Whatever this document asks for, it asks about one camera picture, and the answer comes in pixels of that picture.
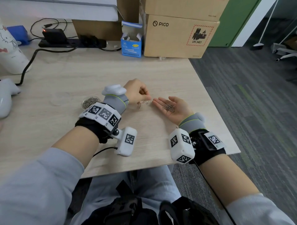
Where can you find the person's left hand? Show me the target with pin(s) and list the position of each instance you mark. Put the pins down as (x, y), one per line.
(134, 89)

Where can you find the person's right hand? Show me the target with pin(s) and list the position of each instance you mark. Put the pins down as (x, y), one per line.
(181, 110)

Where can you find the silver paper clip bundle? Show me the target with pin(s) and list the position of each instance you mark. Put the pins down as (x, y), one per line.
(169, 107)
(90, 101)

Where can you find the silver paper clips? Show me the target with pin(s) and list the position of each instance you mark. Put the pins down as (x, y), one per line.
(139, 104)

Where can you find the small clear plastic jar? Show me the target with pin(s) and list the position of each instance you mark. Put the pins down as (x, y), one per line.
(89, 102)

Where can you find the person's left forearm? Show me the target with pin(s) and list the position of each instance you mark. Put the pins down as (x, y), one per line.
(74, 148)

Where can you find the person's right forearm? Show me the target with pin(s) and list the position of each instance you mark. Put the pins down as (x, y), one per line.
(227, 176)

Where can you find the wooden desk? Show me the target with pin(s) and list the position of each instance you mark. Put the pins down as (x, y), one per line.
(81, 74)

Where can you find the person's right leg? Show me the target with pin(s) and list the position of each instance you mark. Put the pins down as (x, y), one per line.
(157, 183)

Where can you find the person's leg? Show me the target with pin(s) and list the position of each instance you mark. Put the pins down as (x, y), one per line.
(157, 183)
(102, 190)

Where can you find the person's left leg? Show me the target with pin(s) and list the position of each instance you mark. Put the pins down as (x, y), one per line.
(102, 190)

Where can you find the grey right wrist brace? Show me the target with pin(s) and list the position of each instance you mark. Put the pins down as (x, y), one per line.
(191, 124)

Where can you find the grey wrist brace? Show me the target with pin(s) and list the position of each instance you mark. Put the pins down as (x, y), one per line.
(191, 124)
(116, 103)

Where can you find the white left hand tracker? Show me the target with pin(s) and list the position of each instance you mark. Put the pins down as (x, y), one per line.
(113, 90)

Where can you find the grey left wrist brace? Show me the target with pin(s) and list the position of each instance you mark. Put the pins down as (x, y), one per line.
(116, 103)

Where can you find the blue paper clip box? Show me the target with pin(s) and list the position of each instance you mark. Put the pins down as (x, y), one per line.
(131, 49)

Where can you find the left marker wristband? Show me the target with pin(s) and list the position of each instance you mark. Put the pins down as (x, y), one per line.
(102, 114)

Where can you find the marker wristband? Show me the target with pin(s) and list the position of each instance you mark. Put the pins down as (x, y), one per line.
(211, 148)
(102, 114)

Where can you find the right marker wristband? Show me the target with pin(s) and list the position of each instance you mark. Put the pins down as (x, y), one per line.
(211, 148)

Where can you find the cardboard box with red label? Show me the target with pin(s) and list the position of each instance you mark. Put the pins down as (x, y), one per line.
(171, 41)
(185, 9)

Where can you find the plain brown cardboard box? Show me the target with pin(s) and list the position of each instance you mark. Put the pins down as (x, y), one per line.
(97, 29)

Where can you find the black power strip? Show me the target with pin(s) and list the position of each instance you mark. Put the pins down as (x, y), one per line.
(74, 43)

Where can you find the black charger adapter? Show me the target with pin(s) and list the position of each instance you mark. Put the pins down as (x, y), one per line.
(54, 36)

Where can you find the white broom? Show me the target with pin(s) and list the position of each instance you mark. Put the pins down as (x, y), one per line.
(258, 46)

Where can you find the green cabinet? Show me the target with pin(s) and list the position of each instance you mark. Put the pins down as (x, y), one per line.
(234, 23)

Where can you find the black backpack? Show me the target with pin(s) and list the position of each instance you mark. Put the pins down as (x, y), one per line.
(139, 211)

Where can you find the office chair base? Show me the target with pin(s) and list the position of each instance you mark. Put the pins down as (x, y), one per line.
(284, 49)

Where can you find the white cartoon bottle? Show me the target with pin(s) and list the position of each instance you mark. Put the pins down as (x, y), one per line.
(11, 58)

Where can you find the small blue box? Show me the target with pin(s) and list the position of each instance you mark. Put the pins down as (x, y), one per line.
(18, 34)

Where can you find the white handheld controller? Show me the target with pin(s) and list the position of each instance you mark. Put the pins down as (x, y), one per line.
(5, 97)

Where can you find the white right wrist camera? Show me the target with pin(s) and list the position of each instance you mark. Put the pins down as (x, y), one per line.
(181, 144)

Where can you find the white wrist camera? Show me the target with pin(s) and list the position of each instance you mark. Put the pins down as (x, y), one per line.
(181, 144)
(126, 142)

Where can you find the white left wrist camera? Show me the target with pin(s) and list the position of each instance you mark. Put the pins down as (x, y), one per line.
(126, 142)

